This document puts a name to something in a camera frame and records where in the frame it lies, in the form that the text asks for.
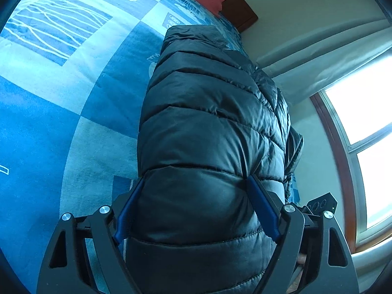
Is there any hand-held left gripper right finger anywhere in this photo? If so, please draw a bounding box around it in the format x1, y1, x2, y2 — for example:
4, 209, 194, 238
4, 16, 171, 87
246, 174, 359, 294

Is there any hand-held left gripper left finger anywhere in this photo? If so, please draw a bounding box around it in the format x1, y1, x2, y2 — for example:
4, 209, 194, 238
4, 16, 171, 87
36, 176, 146, 294

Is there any blue patterned bed sheet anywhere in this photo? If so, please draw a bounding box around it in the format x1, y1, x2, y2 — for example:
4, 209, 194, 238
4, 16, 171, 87
0, 0, 302, 294

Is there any black puffer jacket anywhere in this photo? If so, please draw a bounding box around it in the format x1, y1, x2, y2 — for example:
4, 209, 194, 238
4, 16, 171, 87
125, 24, 304, 294

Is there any wooden headboard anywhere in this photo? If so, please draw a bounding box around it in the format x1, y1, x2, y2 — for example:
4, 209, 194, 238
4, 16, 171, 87
211, 0, 258, 33

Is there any white curtain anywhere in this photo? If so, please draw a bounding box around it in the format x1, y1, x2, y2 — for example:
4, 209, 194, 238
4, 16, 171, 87
256, 18, 392, 108

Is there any window with wooden frame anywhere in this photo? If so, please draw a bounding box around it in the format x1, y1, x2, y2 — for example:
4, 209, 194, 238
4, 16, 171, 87
309, 58, 392, 252

